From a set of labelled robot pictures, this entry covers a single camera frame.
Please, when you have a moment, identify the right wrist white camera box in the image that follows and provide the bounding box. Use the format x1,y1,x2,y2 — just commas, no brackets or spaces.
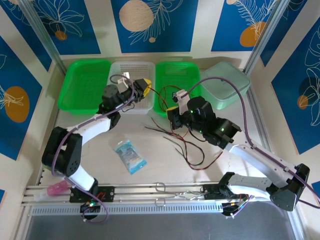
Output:
174,89,191,115

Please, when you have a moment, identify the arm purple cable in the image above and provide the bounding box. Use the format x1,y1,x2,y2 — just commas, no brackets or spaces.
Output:
51,73,139,224
182,76,320,218

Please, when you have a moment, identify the white plastic basket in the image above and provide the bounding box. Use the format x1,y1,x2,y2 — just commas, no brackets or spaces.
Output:
103,61,156,115

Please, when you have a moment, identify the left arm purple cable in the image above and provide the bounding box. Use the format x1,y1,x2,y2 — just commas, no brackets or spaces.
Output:
51,73,139,224

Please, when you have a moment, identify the slotted grey cable duct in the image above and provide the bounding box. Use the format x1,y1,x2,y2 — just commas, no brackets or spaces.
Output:
29,201,289,217

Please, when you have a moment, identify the blue snack packet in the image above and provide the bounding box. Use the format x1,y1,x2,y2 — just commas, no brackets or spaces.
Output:
111,139,148,176

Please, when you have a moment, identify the metal wire clip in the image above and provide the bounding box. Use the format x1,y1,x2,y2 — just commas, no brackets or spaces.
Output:
174,189,209,201

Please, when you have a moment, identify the pink plastic packet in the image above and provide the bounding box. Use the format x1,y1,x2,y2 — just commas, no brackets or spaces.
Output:
33,181,70,202

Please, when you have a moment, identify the green plastic basket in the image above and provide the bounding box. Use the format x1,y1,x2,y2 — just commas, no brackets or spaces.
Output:
152,61,204,119
57,59,113,116

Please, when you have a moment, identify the black cable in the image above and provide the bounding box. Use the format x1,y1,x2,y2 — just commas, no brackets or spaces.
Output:
163,136,206,166
141,121,177,134
144,127,187,145

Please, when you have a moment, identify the grey metal sheet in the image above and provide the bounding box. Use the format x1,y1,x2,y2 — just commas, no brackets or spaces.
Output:
24,214,307,240

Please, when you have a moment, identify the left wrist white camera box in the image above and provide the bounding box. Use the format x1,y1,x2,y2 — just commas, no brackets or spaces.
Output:
116,72,131,93

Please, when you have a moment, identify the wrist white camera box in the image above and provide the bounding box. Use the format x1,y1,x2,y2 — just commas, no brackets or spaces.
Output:
116,72,131,93
174,89,191,115

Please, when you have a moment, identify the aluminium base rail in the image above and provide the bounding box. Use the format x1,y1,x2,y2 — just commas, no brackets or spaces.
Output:
21,180,295,208

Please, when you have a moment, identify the aluminium frame post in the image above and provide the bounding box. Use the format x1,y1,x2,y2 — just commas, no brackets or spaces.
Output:
243,0,287,74
17,0,62,68

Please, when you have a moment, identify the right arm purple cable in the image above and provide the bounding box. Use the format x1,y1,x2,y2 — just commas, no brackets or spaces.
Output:
182,76,320,218

